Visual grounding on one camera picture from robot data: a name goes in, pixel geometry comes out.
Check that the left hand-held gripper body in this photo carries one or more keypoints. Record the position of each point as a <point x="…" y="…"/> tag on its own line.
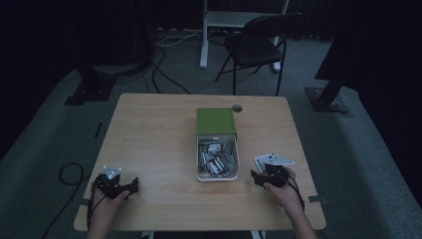
<point x="109" y="186"/>

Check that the person's right hand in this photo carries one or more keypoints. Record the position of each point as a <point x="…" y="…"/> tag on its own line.
<point x="285" y="197"/>

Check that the white desk frame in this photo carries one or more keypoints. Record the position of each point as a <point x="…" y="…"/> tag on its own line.
<point x="204" y="40"/>

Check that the person's left hand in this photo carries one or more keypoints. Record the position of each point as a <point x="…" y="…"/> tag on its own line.
<point x="106" y="209"/>

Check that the small black floor strip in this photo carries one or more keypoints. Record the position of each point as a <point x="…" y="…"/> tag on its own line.
<point x="98" y="130"/>

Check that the grey round table grommet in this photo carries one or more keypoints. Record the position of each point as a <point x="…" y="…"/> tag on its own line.
<point x="237" y="108"/>

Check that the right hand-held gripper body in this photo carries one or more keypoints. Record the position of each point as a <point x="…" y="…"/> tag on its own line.
<point x="277" y="176"/>

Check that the black folding chair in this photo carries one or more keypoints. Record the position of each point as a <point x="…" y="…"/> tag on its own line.
<point x="255" y="49"/>

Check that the pile of small batteries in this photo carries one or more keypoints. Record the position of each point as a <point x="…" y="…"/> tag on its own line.
<point x="217" y="159"/>

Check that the white table leg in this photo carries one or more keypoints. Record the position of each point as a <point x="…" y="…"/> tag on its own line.
<point x="257" y="234"/>
<point x="146" y="234"/>

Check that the grey tape piece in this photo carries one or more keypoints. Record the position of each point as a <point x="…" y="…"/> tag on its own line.
<point x="317" y="199"/>
<point x="85" y="202"/>

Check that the dark stand with round base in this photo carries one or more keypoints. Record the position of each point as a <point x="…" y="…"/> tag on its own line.
<point x="132" y="68"/>

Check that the black stand base plate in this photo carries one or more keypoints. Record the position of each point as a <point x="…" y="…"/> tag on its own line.
<point x="326" y="99"/>
<point x="91" y="93"/>

